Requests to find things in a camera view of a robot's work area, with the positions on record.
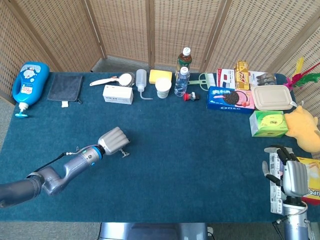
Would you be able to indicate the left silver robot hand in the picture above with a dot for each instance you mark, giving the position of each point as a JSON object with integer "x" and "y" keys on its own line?
{"x": 113, "y": 141}

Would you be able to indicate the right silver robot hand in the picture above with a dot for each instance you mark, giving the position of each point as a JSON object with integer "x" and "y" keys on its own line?
{"x": 295, "y": 177}

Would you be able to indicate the magnetic bead rod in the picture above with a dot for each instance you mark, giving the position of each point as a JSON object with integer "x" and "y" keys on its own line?
{"x": 122, "y": 151}

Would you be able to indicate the yellow snack bag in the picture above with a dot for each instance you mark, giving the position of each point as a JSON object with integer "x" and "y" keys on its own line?
{"x": 313, "y": 175}

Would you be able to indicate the pastel pocket tissue pack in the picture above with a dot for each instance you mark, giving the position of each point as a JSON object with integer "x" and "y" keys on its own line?
{"x": 275, "y": 197}

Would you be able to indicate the white barcode carton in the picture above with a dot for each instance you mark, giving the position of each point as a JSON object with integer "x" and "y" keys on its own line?
{"x": 117, "y": 96}

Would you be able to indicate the yellow plush toy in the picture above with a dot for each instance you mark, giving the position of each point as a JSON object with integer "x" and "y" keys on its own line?
{"x": 302, "y": 127}

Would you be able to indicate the green tissue box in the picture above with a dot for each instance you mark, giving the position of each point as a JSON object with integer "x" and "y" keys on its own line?
{"x": 267, "y": 122}

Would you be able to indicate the white squeeze wash bottle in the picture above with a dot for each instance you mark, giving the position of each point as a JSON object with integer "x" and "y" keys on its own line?
{"x": 140, "y": 78}

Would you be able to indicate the teal table cloth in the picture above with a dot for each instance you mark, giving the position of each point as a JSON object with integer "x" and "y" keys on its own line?
{"x": 175, "y": 175}

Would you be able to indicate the grey zip pouch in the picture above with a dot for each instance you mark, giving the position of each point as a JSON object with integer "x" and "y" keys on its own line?
{"x": 65, "y": 87}

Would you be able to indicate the white leaf-print paper cup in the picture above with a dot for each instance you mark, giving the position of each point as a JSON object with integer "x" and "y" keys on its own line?
{"x": 163, "y": 86}

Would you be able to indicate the yellow sponge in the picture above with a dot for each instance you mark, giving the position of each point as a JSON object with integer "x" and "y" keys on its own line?
{"x": 160, "y": 75}

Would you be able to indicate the beige lidded lunch container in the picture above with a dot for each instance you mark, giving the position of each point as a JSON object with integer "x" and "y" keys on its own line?
{"x": 271, "y": 97}

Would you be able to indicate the red emergency stop button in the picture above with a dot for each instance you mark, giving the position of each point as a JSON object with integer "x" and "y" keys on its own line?
{"x": 186, "y": 97}

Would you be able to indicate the clear water bottle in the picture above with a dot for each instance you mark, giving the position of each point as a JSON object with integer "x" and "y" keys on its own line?
{"x": 181, "y": 85}

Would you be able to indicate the blue-grey robot torso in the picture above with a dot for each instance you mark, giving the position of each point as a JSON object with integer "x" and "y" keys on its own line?
{"x": 150, "y": 232}

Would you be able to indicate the colourful feather shuttlecock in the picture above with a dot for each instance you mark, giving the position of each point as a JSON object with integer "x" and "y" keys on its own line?
{"x": 297, "y": 78}

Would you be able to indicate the blue Oreo box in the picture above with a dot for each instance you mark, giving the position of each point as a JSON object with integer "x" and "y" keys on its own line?
{"x": 225, "y": 105}

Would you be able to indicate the blue detergent bottle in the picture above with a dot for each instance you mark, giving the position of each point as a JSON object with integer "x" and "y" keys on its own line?
{"x": 30, "y": 82}

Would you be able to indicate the white pack with grey items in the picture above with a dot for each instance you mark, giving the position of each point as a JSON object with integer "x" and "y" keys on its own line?
{"x": 262, "y": 78}

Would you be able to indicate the green tea bottle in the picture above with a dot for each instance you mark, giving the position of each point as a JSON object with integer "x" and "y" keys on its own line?
{"x": 184, "y": 61}

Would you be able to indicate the yellow snack box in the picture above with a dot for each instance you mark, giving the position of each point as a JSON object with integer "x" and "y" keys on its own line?
{"x": 242, "y": 77}

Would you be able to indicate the light green plastic brush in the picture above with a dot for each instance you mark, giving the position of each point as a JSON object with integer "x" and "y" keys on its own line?
{"x": 210, "y": 80}

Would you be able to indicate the red and white box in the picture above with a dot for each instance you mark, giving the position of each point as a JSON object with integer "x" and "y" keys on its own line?
{"x": 225, "y": 77}

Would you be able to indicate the wicker folding screen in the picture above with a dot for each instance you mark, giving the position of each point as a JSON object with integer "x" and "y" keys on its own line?
{"x": 175, "y": 30}

